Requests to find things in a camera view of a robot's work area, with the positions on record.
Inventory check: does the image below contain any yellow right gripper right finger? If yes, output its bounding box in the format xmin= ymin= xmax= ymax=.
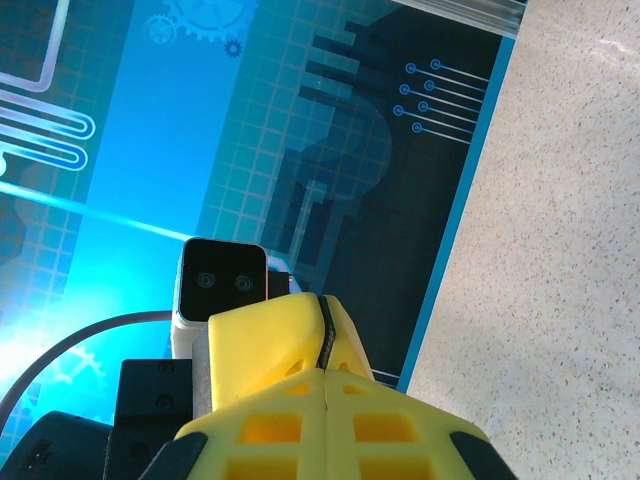
xmin=324 ymin=368 xmax=519 ymax=480

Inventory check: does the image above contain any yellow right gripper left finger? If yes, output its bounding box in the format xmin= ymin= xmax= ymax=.
xmin=144 ymin=368 xmax=327 ymax=480

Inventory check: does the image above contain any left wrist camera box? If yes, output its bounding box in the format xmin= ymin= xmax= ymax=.
xmin=169 ymin=237 xmax=296 ymax=362

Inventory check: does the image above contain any aluminium mounting rail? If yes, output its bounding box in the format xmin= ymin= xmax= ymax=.
xmin=394 ymin=0 xmax=529 ymax=39

